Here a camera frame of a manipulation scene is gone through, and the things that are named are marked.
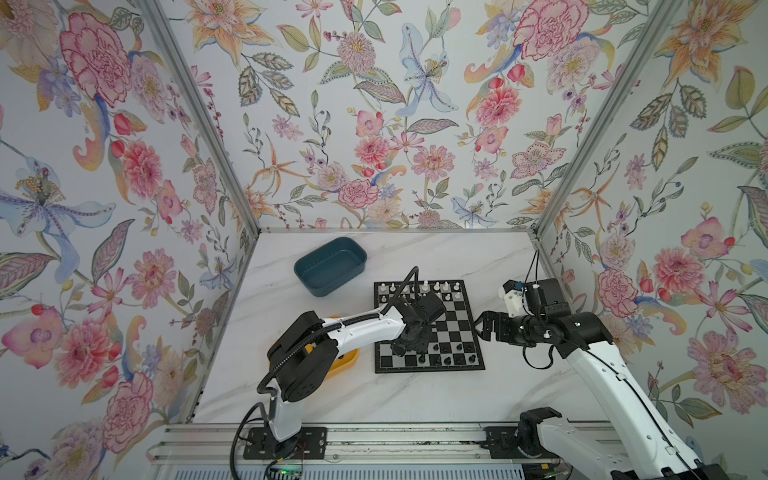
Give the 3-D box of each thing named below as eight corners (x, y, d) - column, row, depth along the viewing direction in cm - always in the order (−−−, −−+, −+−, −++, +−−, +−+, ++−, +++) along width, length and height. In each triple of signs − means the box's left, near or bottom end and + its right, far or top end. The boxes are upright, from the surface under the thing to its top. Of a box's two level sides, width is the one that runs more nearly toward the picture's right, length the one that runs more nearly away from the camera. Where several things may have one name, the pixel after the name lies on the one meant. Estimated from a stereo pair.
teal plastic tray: (315, 304, 102) (312, 295, 97) (291, 274, 110) (287, 264, 105) (373, 266, 112) (372, 256, 108) (346, 241, 120) (345, 231, 116)
